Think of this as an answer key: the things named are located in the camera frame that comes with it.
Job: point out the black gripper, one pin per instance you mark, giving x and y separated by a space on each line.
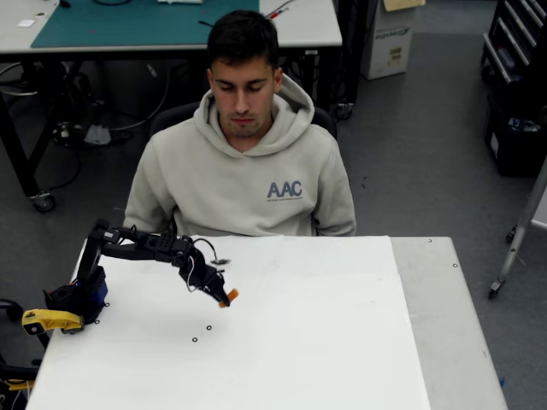
212 284

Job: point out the orange carrot piece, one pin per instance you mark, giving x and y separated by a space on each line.
233 294

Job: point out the black robot arm blue base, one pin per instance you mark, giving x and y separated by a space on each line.
128 250

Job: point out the white paper table cover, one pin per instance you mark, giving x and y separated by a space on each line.
299 341

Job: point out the man in beige hoodie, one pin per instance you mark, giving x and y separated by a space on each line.
239 183

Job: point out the yellow clamp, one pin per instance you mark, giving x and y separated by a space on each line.
51 318

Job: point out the black office chair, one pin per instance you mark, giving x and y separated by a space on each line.
171 117

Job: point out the white crumpled bag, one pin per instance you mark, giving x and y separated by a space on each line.
98 134

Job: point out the black armrest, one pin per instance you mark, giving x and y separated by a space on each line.
10 306

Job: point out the yellow black tool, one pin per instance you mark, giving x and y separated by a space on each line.
17 385

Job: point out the black round device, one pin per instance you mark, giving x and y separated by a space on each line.
66 130

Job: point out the grey workbench with black legs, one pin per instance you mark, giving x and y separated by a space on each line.
307 30

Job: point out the green cutting mat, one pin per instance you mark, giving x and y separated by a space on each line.
128 25

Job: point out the red blue screwdriver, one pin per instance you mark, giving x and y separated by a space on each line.
275 14

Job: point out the blue tape scrap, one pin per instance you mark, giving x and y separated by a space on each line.
501 381

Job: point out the white cardboard box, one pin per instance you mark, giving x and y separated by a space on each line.
386 47

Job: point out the grey metal stand with casters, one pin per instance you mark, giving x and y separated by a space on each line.
519 239

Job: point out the black storage bin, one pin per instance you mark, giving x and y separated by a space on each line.
517 154

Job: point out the small white card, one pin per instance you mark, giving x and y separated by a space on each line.
25 23

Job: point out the tan manila folder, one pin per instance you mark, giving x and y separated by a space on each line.
401 3

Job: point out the black tool drawer cart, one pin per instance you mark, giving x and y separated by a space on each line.
513 38

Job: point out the small white gripper camera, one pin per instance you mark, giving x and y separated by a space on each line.
221 261

